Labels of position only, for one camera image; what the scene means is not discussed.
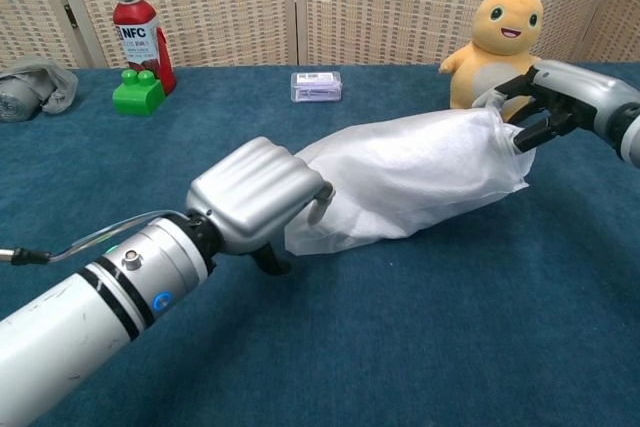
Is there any orange plush dinosaur toy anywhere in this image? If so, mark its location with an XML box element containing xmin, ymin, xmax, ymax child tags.
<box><xmin>438</xmin><ymin>0</ymin><xmax>547</xmax><ymax>123</ymax></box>

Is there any red NFC juice bottle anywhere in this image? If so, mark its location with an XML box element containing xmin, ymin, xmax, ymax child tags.
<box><xmin>110</xmin><ymin>0</ymin><xmax>178</xmax><ymax>97</ymax></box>

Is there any small clear purple box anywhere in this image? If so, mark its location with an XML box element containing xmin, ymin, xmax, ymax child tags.
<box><xmin>290</xmin><ymin>71</ymin><xmax>345</xmax><ymax>104</ymax></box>

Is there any white cloth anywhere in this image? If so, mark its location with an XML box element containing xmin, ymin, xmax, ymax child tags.
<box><xmin>299</xmin><ymin>111</ymin><xmax>504</xmax><ymax>243</ymax></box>

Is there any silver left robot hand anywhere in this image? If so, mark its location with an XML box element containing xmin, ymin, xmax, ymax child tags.
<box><xmin>184</xmin><ymin>136</ymin><xmax>335</xmax><ymax>277</ymax></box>

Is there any green toy building brick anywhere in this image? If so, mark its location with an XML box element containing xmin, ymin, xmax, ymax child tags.
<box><xmin>112</xmin><ymin>69</ymin><xmax>166</xmax><ymax>118</ymax></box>

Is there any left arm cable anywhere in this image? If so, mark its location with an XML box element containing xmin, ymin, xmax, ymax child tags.
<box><xmin>0</xmin><ymin>209</ymin><xmax>190</xmax><ymax>267</ymax></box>

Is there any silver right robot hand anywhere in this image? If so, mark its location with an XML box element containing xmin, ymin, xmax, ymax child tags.
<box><xmin>492</xmin><ymin>59</ymin><xmax>640</xmax><ymax>154</ymax></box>

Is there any teal tablecloth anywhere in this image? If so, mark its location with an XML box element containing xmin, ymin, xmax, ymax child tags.
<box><xmin>0</xmin><ymin>62</ymin><xmax>640</xmax><ymax>427</ymax></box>

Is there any translucent white plastic bag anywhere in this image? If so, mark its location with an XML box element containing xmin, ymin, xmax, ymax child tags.
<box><xmin>283</xmin><ymin>104</ymin><xmax>535</xmax><ymax>256</ymax></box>

